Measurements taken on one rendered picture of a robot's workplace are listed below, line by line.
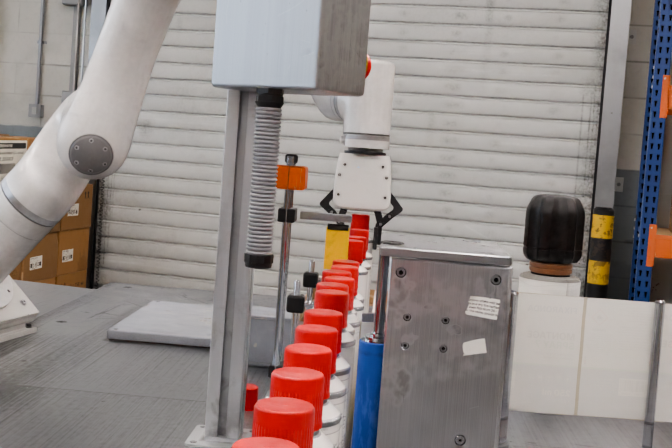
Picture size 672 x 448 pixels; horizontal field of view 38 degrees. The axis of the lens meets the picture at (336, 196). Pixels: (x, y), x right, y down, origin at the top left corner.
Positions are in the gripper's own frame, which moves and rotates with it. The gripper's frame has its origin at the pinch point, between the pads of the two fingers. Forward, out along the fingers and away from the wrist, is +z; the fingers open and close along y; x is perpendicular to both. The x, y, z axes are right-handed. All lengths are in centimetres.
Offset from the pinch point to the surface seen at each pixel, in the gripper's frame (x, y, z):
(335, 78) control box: -62, -2, -24
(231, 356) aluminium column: -51, -14, 12
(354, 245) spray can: -30.5, 0.2, -1.6
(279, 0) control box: -61, -10, -32
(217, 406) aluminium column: -51, -15, 19
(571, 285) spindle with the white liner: -40, 30, 1
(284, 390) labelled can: -117, -1, -1
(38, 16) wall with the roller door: 453, -228, -86
